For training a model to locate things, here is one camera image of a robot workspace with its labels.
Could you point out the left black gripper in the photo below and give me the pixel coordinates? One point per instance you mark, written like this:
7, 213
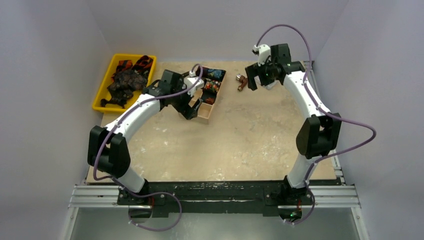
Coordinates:
185, 110

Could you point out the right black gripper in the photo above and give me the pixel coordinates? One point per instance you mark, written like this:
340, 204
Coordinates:
252, 74

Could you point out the dark orange floral tie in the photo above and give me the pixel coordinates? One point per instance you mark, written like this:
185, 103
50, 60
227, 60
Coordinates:
209, 100

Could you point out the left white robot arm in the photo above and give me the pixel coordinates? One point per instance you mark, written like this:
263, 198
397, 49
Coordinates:
108, 149

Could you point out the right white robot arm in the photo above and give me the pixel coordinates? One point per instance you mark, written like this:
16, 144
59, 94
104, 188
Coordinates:
319, 132

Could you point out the clear plastic organizer box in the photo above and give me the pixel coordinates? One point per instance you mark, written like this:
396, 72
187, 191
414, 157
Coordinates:
271, 85

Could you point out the brown metal pipe fitting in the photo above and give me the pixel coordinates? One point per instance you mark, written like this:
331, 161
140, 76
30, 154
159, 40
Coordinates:
242, 80

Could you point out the rolled colourful floral tie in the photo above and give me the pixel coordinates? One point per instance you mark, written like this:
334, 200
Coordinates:
212, 86

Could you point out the wooden compartment box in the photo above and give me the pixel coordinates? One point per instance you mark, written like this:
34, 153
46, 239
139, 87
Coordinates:
205, 110

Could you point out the rolled blue floral tie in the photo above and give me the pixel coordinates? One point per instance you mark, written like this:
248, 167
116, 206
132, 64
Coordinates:
213, 74

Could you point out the red black striped tie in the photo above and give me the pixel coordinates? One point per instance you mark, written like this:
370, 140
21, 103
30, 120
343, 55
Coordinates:
140, 64

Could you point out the dark patterned tie pile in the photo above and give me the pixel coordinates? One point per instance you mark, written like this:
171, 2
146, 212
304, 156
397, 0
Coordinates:
123, 87

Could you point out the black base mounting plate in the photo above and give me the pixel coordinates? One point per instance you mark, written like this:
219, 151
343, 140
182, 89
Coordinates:
218, 197

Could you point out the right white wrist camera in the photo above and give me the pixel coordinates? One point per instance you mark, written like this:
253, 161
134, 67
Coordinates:
263, 52

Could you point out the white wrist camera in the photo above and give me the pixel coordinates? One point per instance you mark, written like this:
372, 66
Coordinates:
263, 52
193, 83

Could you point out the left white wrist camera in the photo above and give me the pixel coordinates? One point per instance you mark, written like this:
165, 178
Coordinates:
193, 83

